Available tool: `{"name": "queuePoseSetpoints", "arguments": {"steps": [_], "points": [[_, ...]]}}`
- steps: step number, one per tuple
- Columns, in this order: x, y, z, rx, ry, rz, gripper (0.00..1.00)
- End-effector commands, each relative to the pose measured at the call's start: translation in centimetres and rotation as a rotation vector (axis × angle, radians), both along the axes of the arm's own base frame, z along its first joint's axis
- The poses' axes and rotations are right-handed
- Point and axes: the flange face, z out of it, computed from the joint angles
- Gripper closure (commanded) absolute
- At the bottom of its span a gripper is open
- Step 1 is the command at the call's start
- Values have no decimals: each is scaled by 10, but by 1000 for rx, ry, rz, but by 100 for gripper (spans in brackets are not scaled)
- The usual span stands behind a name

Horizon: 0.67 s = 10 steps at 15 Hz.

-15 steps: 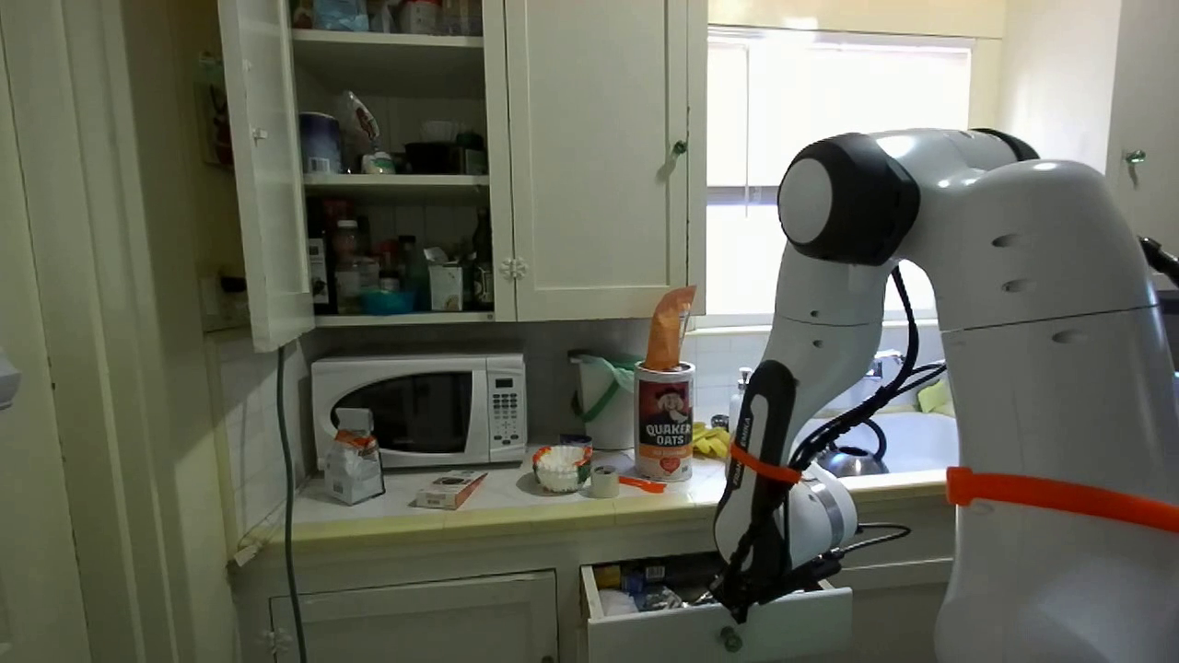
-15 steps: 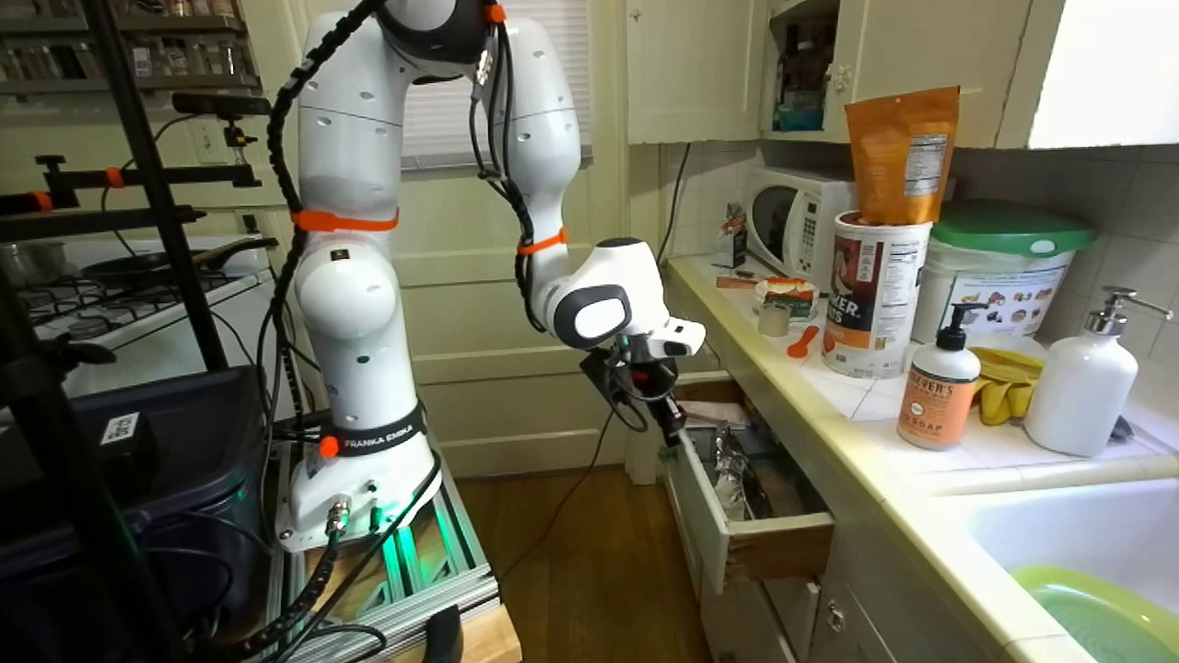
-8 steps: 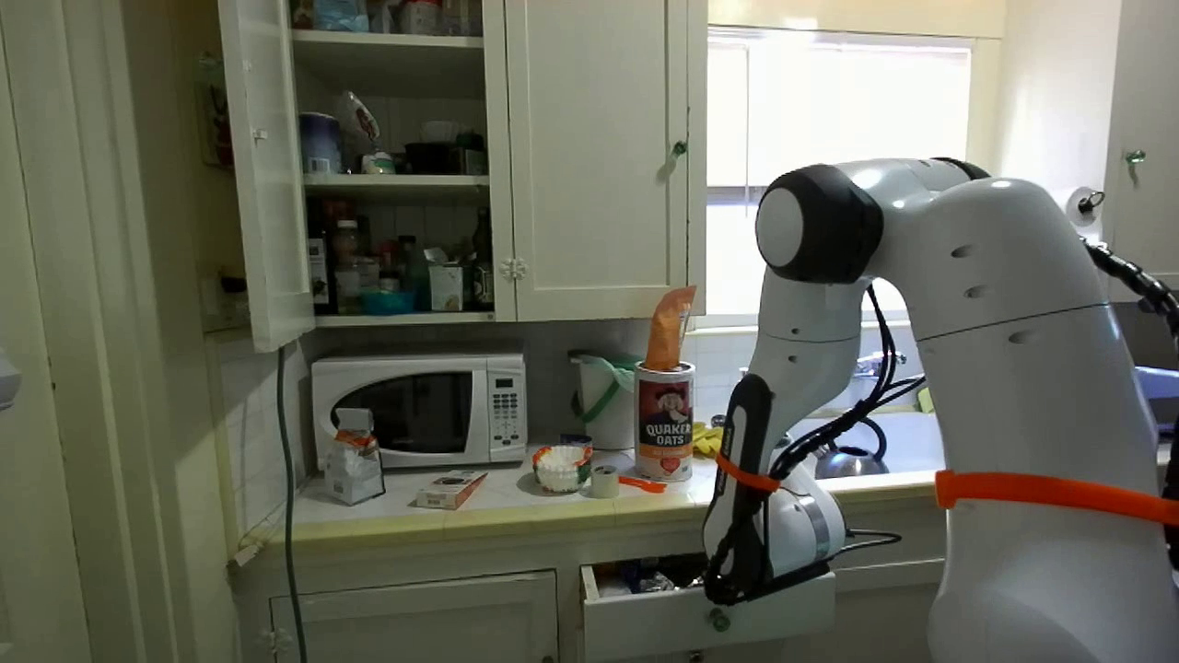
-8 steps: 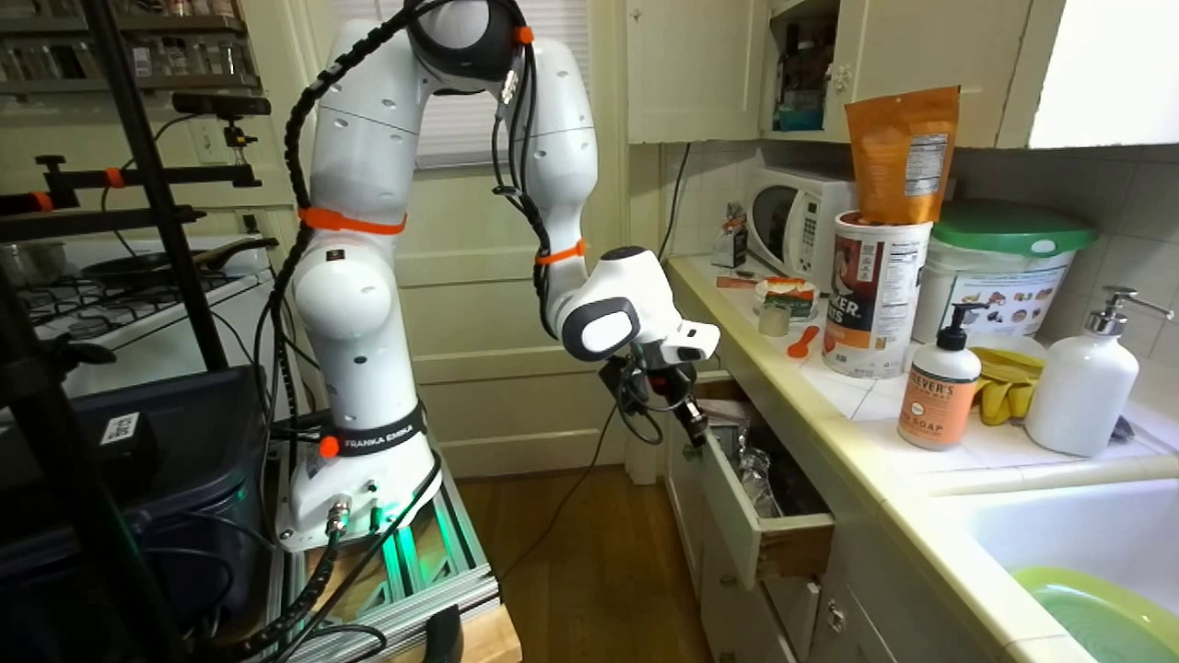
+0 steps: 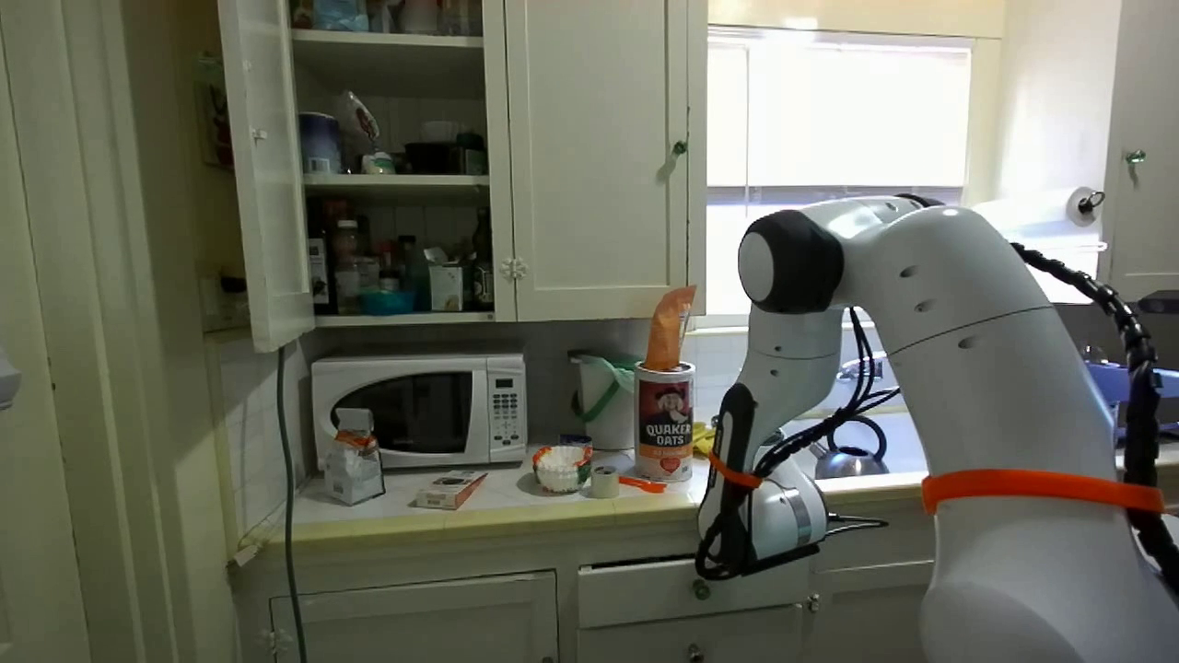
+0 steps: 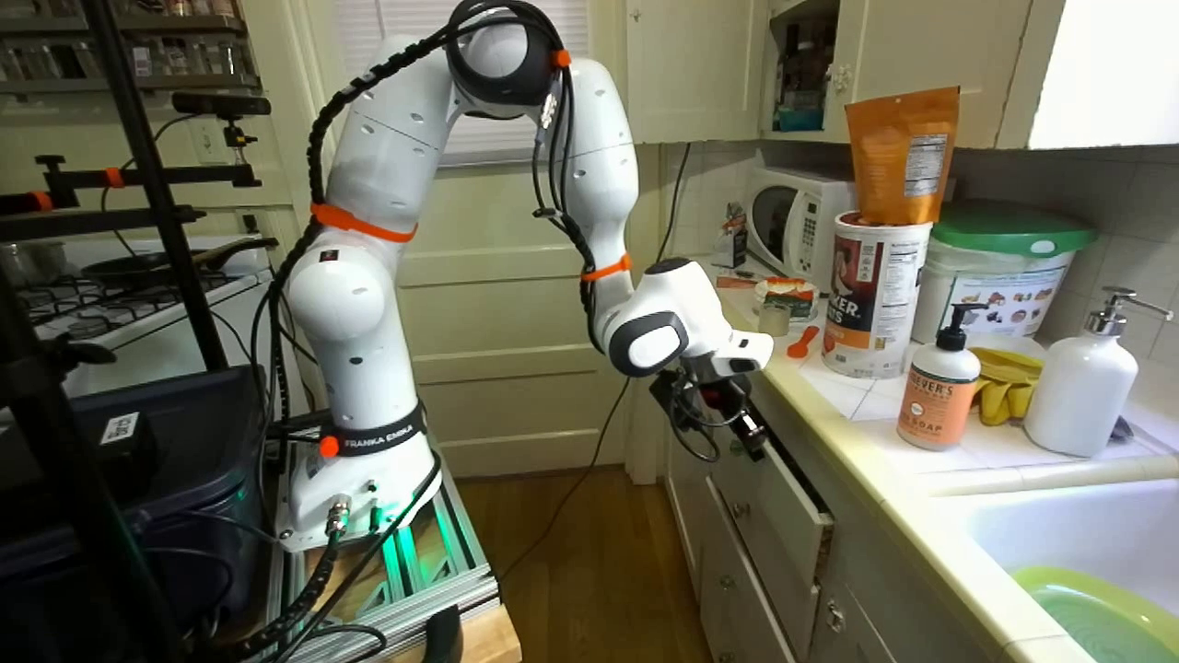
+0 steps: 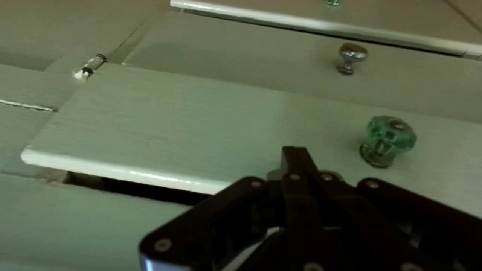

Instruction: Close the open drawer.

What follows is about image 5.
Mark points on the blue white jug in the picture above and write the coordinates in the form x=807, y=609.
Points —
x=321, y=142

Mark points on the small white cup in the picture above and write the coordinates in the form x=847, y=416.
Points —
x=602, y=480

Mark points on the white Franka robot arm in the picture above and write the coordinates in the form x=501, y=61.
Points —
x=981, y=406

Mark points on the wall outlet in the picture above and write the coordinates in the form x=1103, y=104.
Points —
x=221, y=301

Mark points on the flat printed packet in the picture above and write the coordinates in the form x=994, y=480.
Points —
x=448, y=491

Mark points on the paper towel roll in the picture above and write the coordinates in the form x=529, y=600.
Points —
x=1044, y=207

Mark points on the jar on counter left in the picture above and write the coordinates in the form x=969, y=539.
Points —
x=354, y=461

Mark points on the oatmeal canister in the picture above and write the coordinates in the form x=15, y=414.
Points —
x=663, y=425

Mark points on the blue plastic tray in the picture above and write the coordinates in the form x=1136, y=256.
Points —
x=1130, y=389

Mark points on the white box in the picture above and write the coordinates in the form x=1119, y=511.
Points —
x=443, y=285

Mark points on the orange snack pouch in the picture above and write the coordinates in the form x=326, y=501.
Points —
x=668, y=329

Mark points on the orange plastic utensil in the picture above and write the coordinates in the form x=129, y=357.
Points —
x=644, y=482

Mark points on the bright kitchen window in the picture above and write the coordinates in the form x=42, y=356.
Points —
x=834, y=121

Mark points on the white lower cabinets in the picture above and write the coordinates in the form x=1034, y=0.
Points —
x=418, y=614

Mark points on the white microwave oven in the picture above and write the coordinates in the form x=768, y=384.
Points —
x=418, y=411

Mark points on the teal bowl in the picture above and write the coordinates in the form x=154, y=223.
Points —
x=388, y=301

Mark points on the white upper wall cabinet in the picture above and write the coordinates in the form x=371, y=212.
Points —
x=591, y=159

